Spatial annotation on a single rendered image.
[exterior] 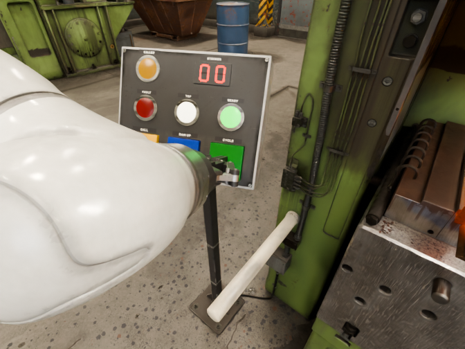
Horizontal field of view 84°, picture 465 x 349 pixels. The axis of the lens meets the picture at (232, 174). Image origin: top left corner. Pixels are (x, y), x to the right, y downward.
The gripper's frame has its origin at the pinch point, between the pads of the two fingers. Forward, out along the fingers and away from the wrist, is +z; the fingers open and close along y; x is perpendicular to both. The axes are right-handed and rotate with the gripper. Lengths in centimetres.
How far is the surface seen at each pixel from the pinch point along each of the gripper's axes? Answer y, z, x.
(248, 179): 5.4, 5.5, -3.0
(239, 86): 1.1, 5.5, 16.1
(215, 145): -2.5, 4.8, 3.3
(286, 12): -34, 632, 309
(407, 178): 39.0, 12.7, 1.2
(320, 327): 32, 32, -53
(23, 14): -358, 258, 130
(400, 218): 37.9, 9.2, -7.1
